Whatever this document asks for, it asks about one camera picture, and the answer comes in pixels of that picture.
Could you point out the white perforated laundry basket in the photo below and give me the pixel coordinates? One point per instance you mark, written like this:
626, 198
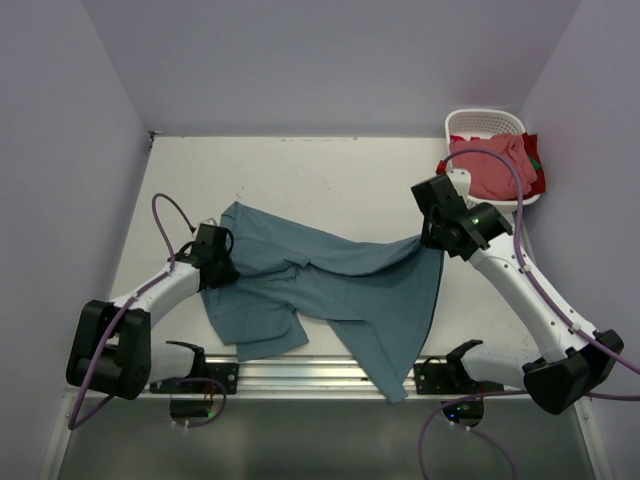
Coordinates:
483, 123

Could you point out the aluminium table edge rail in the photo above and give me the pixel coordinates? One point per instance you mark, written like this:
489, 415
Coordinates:
306, 377

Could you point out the red green patterned cloth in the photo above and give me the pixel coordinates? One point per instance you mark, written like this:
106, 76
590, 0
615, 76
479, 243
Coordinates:
531, 147

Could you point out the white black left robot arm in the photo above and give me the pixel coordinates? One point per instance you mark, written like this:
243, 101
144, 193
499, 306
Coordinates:
113, 352

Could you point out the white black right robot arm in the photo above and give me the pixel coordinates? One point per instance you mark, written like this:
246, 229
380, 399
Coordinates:
573, 356

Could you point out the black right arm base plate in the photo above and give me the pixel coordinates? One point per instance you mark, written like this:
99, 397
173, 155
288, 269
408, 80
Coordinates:
438, 376

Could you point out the teal blue t shirt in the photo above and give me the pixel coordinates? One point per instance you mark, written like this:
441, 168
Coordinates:
378, 298

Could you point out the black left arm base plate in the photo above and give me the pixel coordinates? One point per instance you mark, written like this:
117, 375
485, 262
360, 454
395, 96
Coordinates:
225, 373

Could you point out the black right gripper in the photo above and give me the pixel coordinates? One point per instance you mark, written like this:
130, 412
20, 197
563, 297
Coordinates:
426, 238

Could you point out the pink t shirt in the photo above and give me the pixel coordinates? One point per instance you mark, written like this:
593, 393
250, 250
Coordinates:
491, 179

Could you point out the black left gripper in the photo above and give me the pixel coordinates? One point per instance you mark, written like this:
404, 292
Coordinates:
229, 274

